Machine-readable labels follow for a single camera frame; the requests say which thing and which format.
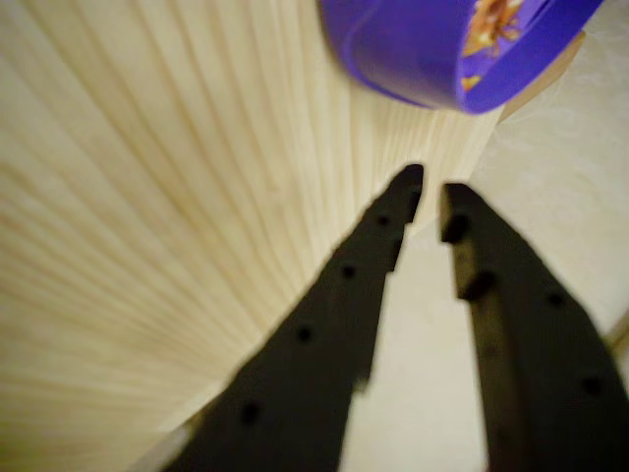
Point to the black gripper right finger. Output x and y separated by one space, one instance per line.
550 373

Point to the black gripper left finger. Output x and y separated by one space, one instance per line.
295 373

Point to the purple bowl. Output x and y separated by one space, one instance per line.
393 49

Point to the purple orange wrapped candy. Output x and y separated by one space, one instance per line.
491 24

